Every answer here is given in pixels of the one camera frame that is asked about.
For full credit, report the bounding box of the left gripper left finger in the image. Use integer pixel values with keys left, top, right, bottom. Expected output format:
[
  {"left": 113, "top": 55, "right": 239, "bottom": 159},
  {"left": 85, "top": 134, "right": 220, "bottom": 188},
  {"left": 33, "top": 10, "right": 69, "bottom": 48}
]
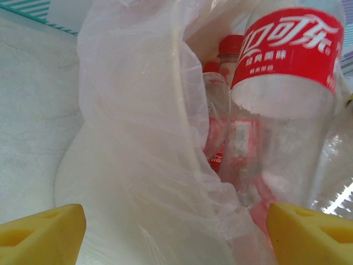
[{"left": 0, "top": 203, "right": 87, "bottom": 265}]

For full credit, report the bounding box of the clear plastic bin liner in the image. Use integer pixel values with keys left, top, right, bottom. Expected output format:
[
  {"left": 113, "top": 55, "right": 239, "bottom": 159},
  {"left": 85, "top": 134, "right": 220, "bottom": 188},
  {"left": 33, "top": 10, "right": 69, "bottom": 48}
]
[{"left": 77, "top": 0, "right": 353, "bottom": 265}]

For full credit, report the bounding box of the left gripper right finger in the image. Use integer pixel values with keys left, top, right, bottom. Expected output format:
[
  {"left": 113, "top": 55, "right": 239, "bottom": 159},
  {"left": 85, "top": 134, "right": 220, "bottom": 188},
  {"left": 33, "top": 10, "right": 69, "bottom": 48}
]
[{"left": 266, "top": 202, "right": 353, "bottom": 265}]

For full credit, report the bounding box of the beige plastic bin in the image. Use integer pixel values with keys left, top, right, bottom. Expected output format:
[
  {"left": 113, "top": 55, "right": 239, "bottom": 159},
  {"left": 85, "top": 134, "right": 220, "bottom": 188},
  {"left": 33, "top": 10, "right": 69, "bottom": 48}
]
[{"left": 54, "top": 0, "right": 353, "bottom": 265}]

